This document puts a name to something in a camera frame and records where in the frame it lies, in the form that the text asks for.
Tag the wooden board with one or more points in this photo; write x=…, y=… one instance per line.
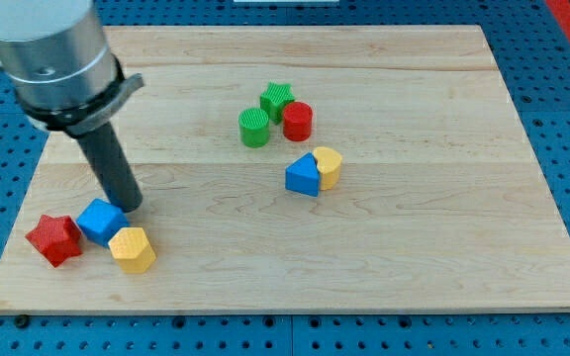
x=441, y=206

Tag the red cylinder block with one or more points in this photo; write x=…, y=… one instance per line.
x=297, y=121

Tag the red star block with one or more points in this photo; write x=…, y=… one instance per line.
x=56, y=239

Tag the yellow heart block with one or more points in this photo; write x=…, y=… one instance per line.
x=328, y=162

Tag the yellow hexagon block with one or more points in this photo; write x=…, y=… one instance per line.
x=132, y=250

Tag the blue triangle block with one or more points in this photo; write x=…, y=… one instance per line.
x=302, y=176

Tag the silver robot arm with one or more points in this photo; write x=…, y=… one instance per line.
x=58, y=58

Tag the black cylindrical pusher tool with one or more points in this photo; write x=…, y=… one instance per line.
x=109, y=164

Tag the green star block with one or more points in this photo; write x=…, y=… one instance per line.
x=274, y=99

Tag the blue cube block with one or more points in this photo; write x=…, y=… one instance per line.
x=100, y=221

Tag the green cylinder block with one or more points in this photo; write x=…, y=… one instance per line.
x=253, y=126

